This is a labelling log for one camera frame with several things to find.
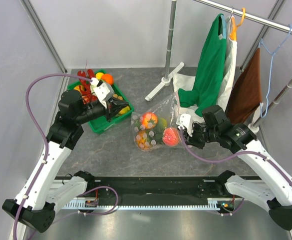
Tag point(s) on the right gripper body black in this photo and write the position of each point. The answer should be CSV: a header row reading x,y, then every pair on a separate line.
x,y
199,136

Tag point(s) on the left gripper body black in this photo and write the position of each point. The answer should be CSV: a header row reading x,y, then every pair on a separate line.
x,y
109,109

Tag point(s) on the peach fruit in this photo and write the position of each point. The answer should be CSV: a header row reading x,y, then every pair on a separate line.
x,y
171,137

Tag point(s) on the green bell pepper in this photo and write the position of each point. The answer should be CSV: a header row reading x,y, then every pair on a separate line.
x,y
161,125

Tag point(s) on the toy pineapple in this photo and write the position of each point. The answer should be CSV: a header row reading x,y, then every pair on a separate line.
x,y
144,141

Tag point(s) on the clear zip top bag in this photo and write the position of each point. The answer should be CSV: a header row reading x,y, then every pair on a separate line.
x,y
168,109

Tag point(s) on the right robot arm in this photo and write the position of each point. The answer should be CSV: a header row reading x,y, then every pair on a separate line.
x,y
276,197

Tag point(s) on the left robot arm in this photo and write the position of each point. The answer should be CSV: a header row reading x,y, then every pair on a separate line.
x,y
35,206

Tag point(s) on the longan bunch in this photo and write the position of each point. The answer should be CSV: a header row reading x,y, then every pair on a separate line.
x,y
117,97

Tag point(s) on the orange fruit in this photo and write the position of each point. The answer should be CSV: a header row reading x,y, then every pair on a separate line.
x,y
108,78

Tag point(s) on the yellow lemon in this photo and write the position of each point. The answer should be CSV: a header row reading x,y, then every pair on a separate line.
x,y
99,75

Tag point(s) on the yellow mango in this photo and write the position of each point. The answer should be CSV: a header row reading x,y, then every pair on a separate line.
x,y
78,88

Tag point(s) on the clothes rack stand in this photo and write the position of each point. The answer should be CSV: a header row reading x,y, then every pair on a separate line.
x,y
266,22

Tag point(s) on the brown towel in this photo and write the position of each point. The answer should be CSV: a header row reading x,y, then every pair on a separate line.
x,y
246,94

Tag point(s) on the green shirt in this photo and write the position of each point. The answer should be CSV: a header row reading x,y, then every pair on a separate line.
x,y
209,75

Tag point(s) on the orange hanger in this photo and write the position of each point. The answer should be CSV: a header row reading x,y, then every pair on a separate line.
x,y
233,32

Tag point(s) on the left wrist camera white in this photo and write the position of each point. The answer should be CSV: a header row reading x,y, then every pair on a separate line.
x,y
102,90

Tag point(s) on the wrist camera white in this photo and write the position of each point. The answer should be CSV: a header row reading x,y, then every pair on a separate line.
x,y
185,121
102,90

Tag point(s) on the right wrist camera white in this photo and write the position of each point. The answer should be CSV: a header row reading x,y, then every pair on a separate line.
x,y
185,121

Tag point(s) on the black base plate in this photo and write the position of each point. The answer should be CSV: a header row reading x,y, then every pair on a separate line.
x,y
158,190

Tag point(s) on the slotted cable duct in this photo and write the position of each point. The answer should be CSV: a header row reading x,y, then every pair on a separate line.
x,y
87,205

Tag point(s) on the blue wire hanger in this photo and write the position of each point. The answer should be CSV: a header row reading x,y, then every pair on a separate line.
x,y
270,75

